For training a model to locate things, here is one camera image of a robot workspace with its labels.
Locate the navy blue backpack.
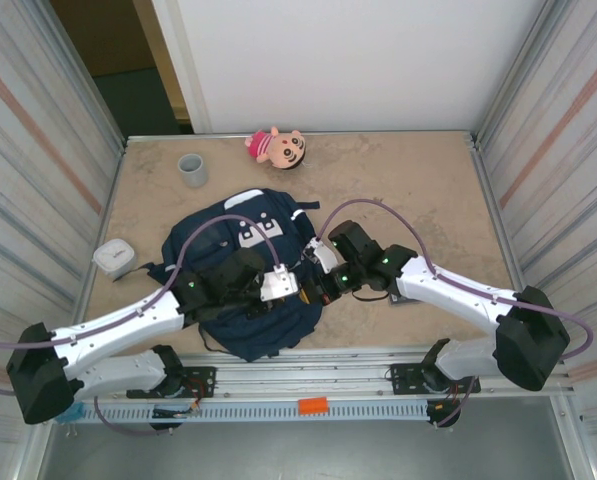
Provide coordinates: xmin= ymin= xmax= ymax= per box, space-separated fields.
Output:
xmin=145 ymin=187 xmax=325 ymax=364

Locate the grey cup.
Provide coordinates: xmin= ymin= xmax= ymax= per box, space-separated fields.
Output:
xmin=177 ymin=153 xmax=210 ymax=190

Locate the white square container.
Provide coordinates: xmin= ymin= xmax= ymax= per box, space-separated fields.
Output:
xmin=92 ymin=238 xmax=139 ymax=282

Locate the pink plush doll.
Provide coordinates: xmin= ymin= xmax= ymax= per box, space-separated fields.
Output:
xmin=243 ymin=125 xmax=308 ymax=173

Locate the blue clip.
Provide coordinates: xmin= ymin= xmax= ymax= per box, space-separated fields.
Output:
xmin=60 ymin=403 xmax=86 ymax=427

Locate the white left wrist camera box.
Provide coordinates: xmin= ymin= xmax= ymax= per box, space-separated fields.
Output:
xmin=258 ymin=264 xmax=301 ymax=304

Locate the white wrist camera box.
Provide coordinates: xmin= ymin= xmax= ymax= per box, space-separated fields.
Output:
xmin=258 ymin=264 xmax=301 ymax=304
xmin=302 ymin=238 xmax=340 ymax=276

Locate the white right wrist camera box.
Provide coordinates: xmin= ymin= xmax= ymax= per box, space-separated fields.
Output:
xmin=302 ymin=238 xmax=340 ymax=276

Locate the aluminium mounting rail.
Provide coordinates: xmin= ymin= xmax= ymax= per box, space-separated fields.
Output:
xmin=72 ymin=349 xmax=577 ymax=401

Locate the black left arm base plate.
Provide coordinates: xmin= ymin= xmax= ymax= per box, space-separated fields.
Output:
xmin=126 ymin=366 xmax=217 ymax=400

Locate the white slotted cable tray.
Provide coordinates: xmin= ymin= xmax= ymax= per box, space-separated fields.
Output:
xmin=85 ymin=402 xmax=442 ymax=424

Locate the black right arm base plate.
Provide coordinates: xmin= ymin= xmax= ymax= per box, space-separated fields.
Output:
xmin=388 ymin=363 xmax=482 ymax=396

